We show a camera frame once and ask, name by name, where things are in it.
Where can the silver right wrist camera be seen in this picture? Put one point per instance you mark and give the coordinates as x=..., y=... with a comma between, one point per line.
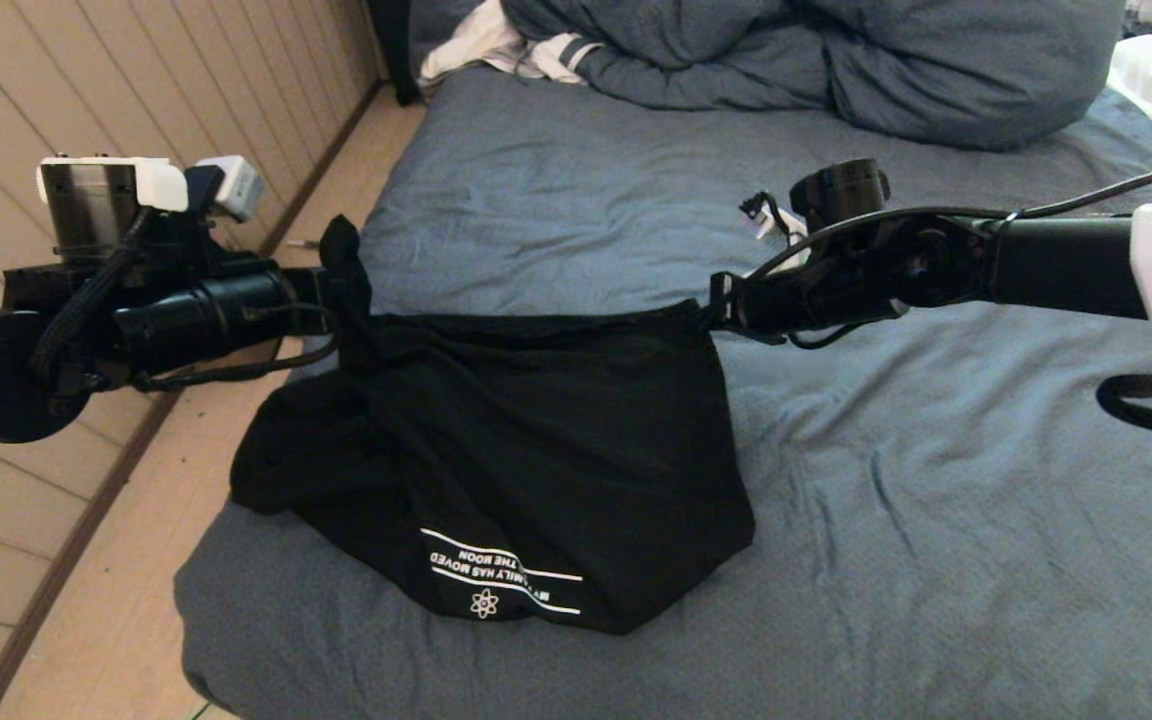
x=766, y=220

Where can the bed with blue sheet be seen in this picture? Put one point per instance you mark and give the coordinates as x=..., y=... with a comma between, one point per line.
x=936, y=600

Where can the black printed t-shirt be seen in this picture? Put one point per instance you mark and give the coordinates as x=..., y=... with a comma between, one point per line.
x=536, y=450

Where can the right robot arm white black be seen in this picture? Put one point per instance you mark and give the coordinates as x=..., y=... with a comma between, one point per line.
x=1066, y=265

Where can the black bedside furniture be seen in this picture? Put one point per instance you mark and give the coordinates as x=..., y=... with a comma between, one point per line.
x=394, y=50

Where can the white striped garment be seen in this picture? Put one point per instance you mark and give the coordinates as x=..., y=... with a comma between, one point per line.
x=476, y=45

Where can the thin dark pen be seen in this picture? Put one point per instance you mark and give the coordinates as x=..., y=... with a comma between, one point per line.
x=308, y=242

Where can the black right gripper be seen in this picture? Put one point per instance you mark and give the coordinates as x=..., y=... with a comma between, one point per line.
x=806, y=300

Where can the blue bunched duvet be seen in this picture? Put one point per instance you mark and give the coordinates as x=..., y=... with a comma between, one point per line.
x=836, y=70

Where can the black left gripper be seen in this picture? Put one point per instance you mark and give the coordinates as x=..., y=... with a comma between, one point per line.
x=206, y=315

